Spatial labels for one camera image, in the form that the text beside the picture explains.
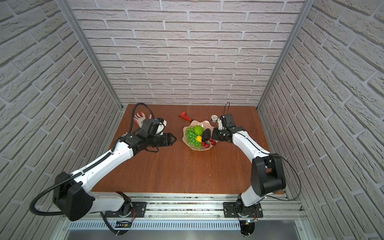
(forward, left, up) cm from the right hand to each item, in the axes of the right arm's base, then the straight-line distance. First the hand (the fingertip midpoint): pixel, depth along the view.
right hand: (213, 134), depth 90 cm
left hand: (-6, +24, +8) cm, 26 cm away
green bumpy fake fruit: (+7, +9, -4) cm, 12 cm away
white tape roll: (+20, -5, -9) cm, 23 cm away
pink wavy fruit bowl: (+14, +3, -8) cm, 16 cm away
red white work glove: (+26, +52, -10) cm, 59 cm away
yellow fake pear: (+1, +9, -6) cm, 11 cm away
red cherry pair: (-6, +1, -1) cm, 6 cm away
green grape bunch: (+2, +14, -4) cm, 14 cm away
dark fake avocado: (+4, +4, -6) cm, 8 cm away
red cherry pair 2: (-4, +5, -6) cm, 9 cm away
